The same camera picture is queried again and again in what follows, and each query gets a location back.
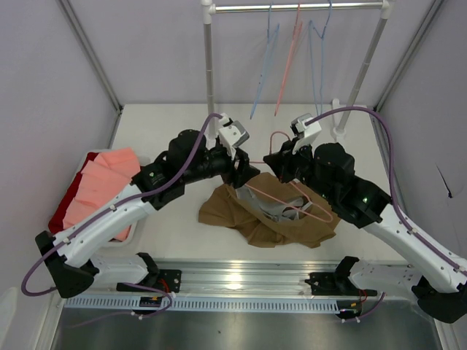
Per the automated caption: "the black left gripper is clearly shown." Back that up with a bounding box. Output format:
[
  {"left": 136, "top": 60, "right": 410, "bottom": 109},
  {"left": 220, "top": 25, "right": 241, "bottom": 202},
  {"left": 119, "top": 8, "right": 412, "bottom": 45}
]
[{"left": 182, "top": 141, "right": 260, "bottom": 189}]

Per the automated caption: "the pink wire hanger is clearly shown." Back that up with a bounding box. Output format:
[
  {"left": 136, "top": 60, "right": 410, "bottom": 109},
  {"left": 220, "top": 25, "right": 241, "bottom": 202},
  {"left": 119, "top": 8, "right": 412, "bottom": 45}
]
[
  {"left": 274, "top": 2, "right": 303, "bottom": 116},
  {"left": 246, "top": 131, "right": 335, "bottom": 224}
]

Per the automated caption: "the tan brown skirt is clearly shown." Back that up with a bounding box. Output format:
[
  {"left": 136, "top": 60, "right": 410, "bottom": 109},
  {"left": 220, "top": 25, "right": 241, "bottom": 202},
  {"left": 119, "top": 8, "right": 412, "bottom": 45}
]
[{"left": 198, "top": 173, "right": 340, "bottom": 249}]

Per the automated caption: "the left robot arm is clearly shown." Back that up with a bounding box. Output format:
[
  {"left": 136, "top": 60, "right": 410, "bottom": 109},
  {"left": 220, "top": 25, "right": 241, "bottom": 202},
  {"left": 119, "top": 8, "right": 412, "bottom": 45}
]
[{"left": 36, "top": 124, "right": 260, "bottom": 298}]

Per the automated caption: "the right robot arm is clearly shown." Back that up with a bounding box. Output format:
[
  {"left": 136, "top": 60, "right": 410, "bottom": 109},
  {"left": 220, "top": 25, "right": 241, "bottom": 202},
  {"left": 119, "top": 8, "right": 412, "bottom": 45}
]
[{"left": 264, "top": 141, "right": 466, "bottom": 324}]

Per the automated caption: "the white clothes rack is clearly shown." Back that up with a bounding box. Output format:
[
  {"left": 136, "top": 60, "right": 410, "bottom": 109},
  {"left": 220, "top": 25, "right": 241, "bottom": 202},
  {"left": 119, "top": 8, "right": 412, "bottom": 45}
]
[{"left": 199, "top": 0, "right": 395, "bottom": 145}]

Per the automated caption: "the pink folded garment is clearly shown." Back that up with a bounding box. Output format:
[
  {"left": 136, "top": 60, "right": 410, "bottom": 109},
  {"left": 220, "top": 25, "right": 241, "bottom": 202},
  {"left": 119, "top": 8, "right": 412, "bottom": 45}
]
[{"left": 62, "top": 147, "right": 140, "bottom": 229}]

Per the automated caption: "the red folded garment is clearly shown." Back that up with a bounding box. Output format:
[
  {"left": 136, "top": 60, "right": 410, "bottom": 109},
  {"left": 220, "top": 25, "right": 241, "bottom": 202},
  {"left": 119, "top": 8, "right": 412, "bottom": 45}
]
[{"left": 48, "top": 152, "right": 108, "bottom": 235}]

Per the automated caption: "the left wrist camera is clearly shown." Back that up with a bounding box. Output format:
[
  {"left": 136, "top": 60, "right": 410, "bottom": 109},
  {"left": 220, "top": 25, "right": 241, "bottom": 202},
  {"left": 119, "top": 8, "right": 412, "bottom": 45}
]
[{"left": 218, "top": 113, "right": 250, "bottom": 160}]

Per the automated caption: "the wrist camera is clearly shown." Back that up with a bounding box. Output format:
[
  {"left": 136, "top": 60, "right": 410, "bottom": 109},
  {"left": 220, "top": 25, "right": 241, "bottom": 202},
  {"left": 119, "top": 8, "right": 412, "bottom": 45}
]
[
  {"left": 218, "top": 113, "right": 250, "bottom": 160},
  {"left": 290, "top": 113, "right": 322, "bottom": 155}
]

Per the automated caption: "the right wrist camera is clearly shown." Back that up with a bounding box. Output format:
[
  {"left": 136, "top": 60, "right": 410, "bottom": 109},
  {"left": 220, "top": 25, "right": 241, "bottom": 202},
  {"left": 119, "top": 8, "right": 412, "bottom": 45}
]
[{"left": 290, "top": 113, "right": 322, "bottom": 155}]

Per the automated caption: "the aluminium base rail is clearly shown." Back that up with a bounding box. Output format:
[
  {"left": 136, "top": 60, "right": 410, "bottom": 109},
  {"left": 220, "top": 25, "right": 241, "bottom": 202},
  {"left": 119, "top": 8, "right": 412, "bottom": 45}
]
[{"left": 87, "top": 257, "right": 420, "bottom": 302}]

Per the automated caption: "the left blue wire hanger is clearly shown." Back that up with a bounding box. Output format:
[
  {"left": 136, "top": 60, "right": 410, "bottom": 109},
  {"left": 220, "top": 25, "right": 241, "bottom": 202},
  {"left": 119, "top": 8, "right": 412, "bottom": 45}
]
[{"left": 250, "top": 2, "right": 280, "bottom": 119}]

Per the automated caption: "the blue wire hanger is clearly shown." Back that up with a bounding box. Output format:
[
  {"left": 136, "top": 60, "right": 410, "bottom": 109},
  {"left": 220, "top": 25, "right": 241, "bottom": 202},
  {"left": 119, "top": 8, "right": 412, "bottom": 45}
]
[
  {"left": 306, "top": 0, "right": 333, "bottom": 119},
  {"left": 250, "top": 2, "right": 280, "bottom": 119}
]

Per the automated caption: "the right blue wire hanger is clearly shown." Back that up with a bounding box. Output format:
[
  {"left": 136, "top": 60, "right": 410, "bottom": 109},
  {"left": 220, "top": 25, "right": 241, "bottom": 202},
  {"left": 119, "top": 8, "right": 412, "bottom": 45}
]
[{"left": 306, "top": 0, "right": 333, "bottom": 119}]

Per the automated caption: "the perforated cable tray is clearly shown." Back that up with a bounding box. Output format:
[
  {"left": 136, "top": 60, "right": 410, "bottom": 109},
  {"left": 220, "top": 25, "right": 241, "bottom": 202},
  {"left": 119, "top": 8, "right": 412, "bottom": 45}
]
[{"left": 64, "top": 295, "right": 340, "bottom": 314}]

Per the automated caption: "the right aluminium frame post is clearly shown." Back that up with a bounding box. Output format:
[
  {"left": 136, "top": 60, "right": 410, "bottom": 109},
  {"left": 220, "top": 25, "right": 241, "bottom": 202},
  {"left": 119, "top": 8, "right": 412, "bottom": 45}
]
[{"left": 374, "top": 0, "right": 448, "bottom": 112}]

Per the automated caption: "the aluminium frame post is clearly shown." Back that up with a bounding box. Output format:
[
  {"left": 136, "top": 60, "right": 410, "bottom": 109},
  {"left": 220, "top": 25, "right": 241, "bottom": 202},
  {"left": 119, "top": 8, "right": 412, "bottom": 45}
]
[
  {"left": 374, "top": 0, "right": 448, "bottom": 112},
  {"left": 56, "top": 0, "right": 124, "bottom": 114}
]

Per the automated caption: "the left aluminium frame post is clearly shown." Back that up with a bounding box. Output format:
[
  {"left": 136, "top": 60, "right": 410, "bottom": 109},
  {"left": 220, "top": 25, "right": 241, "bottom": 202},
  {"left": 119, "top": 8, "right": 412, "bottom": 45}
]
[{"left": 56, "top": 0, "right": 124, "bottom": 114}]

